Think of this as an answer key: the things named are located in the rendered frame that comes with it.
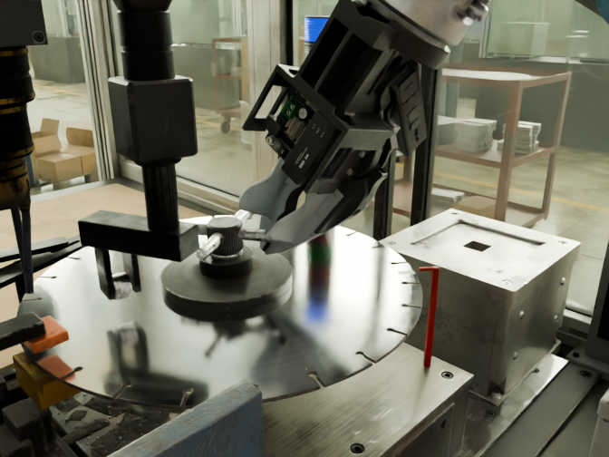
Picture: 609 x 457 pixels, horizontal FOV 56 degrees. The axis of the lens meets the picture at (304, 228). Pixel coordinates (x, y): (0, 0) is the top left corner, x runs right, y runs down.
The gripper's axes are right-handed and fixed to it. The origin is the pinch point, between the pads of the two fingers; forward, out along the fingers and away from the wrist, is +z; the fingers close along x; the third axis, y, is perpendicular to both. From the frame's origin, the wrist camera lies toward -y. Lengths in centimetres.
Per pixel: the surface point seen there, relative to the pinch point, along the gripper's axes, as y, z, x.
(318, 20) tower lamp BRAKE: -20.3, -11.6, -21.5
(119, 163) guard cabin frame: -58, 59, -81
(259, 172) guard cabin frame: -49, 24, -36
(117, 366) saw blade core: 15.3, 5.9, 3.1
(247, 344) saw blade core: 8.4, 2.3, 6.8
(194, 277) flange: 5.1, 5.3, -1.9
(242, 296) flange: 5.0, 2.8, 2.7
